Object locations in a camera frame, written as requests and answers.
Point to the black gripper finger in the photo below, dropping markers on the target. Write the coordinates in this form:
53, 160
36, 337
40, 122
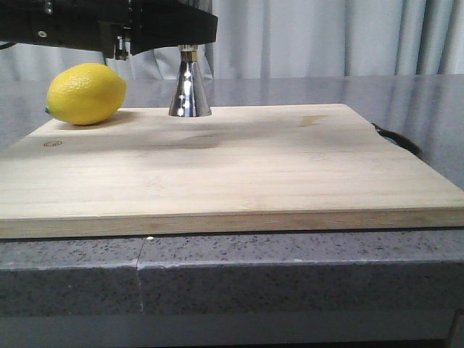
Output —
159, 24

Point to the grey curtain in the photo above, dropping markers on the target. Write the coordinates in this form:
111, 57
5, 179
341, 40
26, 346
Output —
303, 39

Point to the wooden cutting board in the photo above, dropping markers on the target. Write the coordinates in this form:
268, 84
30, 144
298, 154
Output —
263, 168

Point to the yellow lemon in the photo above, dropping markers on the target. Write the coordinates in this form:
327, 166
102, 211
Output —
85, 94

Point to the steel jigger measuring cup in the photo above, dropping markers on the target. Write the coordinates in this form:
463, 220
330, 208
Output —
189, 99

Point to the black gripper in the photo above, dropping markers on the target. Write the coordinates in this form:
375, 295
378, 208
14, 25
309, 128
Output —
87, 25

